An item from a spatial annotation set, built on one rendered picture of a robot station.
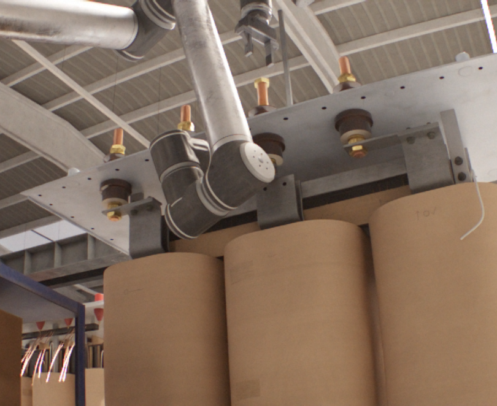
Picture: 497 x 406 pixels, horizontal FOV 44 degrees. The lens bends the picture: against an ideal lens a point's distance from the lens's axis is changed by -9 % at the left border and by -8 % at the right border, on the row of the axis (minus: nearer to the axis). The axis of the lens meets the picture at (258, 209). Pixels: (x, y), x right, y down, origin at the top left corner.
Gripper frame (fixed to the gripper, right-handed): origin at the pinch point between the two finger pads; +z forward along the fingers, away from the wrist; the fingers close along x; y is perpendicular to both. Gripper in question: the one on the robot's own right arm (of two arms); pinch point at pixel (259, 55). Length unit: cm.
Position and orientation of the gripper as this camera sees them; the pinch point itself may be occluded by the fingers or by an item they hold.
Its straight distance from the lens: 213.6
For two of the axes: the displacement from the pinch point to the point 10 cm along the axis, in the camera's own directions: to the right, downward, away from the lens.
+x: 7.3, 2.5, 6.4
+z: 0.6, 9.1, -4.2
